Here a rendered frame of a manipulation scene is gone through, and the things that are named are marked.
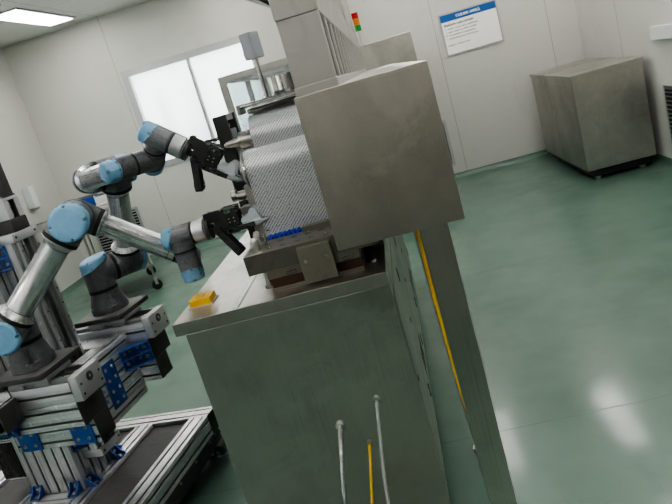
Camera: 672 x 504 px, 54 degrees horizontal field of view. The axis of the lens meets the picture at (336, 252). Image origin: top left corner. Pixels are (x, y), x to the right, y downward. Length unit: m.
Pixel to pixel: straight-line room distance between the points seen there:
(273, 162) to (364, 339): 0.62
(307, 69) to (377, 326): 0.93
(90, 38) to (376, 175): 7.18
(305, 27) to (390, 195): 0.34
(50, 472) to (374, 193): 2.05
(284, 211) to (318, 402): 0.61
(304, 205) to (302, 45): 0.95
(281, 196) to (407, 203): 0.92
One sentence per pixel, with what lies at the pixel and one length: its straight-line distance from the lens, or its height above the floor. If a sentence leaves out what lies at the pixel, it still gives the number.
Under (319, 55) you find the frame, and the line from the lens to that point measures 1.26.
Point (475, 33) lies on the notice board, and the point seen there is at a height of 1.49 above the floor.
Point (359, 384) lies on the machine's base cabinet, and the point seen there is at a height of 0.58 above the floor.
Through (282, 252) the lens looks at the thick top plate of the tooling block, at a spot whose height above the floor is 1.02.
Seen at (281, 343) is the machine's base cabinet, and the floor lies 0.76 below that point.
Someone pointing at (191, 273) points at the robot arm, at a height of 0.99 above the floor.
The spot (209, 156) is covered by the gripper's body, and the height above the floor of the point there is 1.33.
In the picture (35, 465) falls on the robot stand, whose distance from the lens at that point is 2.99.
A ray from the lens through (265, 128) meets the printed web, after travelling 2.36.
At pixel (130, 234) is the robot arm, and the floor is 1.15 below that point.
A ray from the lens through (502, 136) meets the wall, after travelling 7.81.
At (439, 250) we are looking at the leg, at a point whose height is 1.07.
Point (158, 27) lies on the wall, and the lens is 8.03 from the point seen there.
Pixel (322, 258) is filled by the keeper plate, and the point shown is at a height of 0.97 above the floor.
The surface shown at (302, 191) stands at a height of 1.15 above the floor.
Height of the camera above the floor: 1.45
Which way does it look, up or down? 14 degrees down
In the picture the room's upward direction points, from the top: 16 degrees counter-clockwise
